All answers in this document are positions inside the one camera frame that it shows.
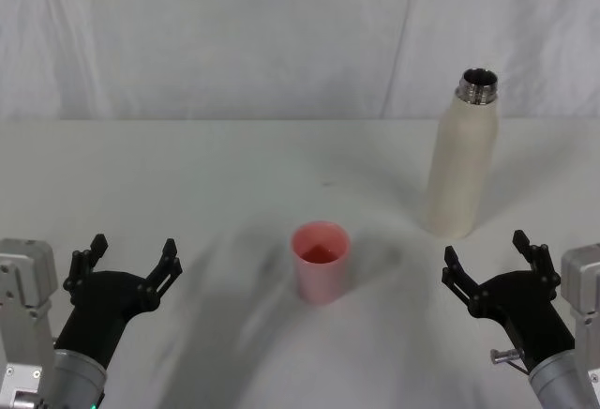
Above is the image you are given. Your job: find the white table cloth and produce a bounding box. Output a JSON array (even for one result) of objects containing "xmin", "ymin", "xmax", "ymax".
[{"xmin": 0, "ymin": 119, "xmax": 600, "ymax": 409}]

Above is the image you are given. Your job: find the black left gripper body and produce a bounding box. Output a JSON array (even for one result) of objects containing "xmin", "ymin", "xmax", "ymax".
[{"xmin": 53, "ymin": 269, "xmax": 159, "ymax": 373}]

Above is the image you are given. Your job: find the pink cup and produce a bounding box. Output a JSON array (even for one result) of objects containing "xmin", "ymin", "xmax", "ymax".
[{"xmin": 291, "ymin": 220, "xmax": 353, "ymax": 308}]

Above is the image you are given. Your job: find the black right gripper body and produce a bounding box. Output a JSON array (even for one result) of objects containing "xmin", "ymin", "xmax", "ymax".
[{"xmin": 470, "ymin": 270, "xmax": 577, "ymax": 375}]

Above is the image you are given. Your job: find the cream vacuum bottle steel neck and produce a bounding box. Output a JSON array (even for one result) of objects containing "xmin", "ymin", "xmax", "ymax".
[{"xmin": 426, "ymin": 67, "xmax": 501, "ymax": 241}]

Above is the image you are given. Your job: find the white curtain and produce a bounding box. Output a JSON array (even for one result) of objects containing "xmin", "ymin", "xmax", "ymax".
[{"xmin": 0, "ymin": 0, "xmax": 600, "ymax": 123}]

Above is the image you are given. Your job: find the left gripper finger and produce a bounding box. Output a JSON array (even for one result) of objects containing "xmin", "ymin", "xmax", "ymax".
[
  {"xmin": 62, "ymin": 234, "xmax": 111, "ymax": 291},
  {"xmin": 140, "ymin": 237, "xmax": 184, "ymax": 310}
]

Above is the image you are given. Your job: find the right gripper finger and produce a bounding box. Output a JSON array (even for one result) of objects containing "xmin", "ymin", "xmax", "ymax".
[
  {"xmin": 441, "ymin": 245, "xmax": 489, "ymax": 317},
  {"xmin": 511, "ymin": 229, "xmax": 562, "ymax": 289}
]

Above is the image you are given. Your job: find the thin cable with silver plug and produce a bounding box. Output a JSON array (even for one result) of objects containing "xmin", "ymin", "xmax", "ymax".
[{"xmin": 489, "ymin": 347, "xmax": 533, "ymax": 376}]

